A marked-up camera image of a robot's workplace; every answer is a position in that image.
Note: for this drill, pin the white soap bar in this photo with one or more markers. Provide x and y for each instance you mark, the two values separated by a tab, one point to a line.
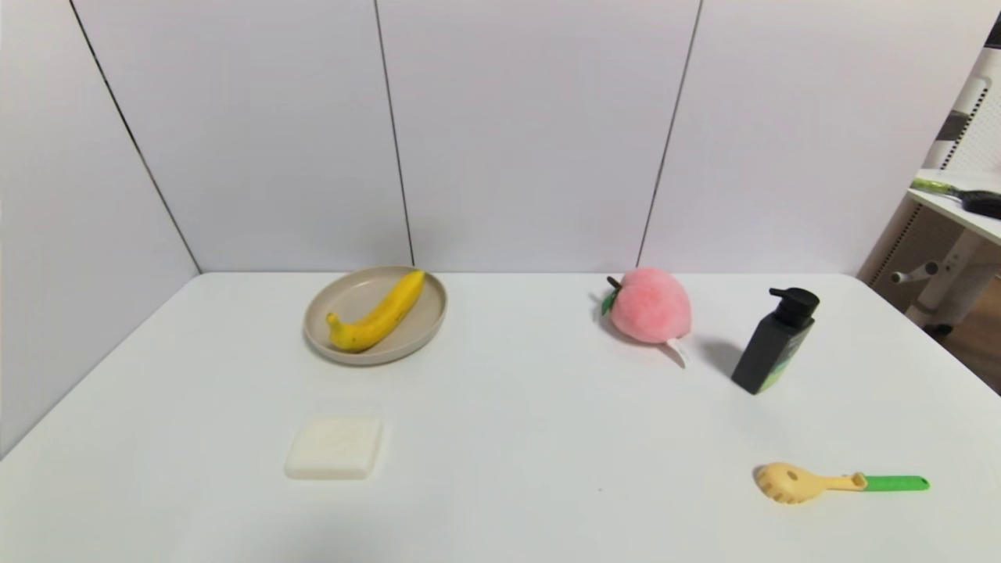
332	450

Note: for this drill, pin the yellow banana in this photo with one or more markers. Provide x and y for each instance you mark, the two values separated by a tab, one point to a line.
375	320

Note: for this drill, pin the black pump bottle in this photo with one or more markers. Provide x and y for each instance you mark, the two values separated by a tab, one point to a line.
770	352

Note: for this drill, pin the white perforated panel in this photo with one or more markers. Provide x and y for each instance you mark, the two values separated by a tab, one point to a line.
977	133

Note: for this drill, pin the white side desk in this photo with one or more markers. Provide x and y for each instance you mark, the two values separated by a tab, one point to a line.
958	270

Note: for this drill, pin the pink plush peach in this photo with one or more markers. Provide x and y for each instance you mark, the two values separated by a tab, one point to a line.
649	309

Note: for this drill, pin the beige round plate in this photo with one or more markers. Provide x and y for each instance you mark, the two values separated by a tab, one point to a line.
352	293

